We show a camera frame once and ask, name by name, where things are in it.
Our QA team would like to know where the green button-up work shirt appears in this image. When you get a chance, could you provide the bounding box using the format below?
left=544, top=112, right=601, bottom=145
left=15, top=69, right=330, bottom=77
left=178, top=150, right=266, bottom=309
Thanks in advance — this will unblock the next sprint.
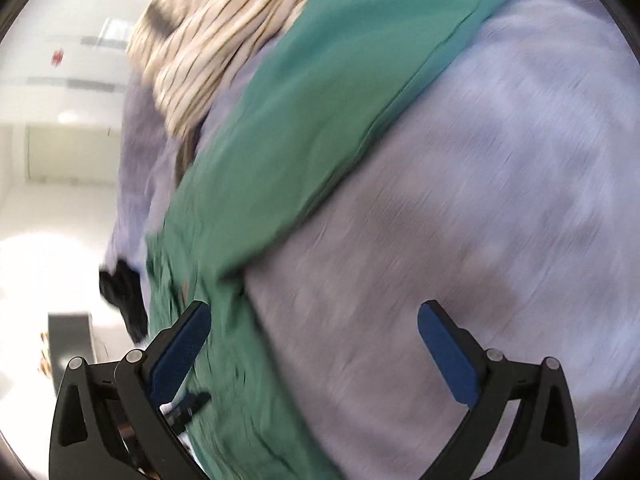
left=146, top=0, right=508, bottom=479

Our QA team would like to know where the black folded garment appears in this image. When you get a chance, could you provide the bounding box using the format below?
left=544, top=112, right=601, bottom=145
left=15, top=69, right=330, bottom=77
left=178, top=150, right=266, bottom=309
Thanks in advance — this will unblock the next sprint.
left=99, top=259, right=149, bottom=344

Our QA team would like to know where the lavender plush bed blanket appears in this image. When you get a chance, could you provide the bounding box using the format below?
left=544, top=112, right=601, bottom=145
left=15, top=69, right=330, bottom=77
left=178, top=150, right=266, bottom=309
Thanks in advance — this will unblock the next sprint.
left=102, top=0, right=640, bottom=480

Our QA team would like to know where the beige striped garment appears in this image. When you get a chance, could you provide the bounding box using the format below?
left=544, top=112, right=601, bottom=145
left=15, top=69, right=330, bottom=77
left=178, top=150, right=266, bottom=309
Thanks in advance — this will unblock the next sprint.
left=119, top=0, right=308, bottom=188

